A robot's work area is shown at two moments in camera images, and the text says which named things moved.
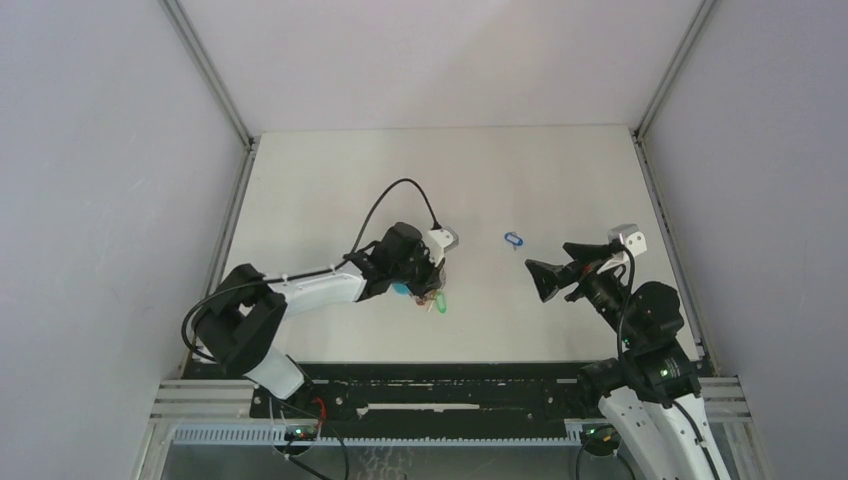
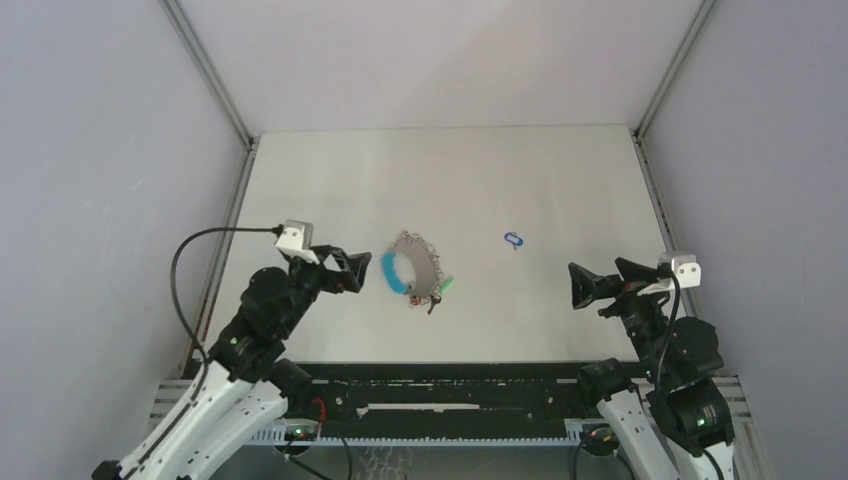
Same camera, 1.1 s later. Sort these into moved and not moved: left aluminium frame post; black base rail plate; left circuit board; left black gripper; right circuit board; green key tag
Moved: green key tag; left black gripper
Not moved: right circuit board; left circuit board; black base rail plate; left aluminium frame post
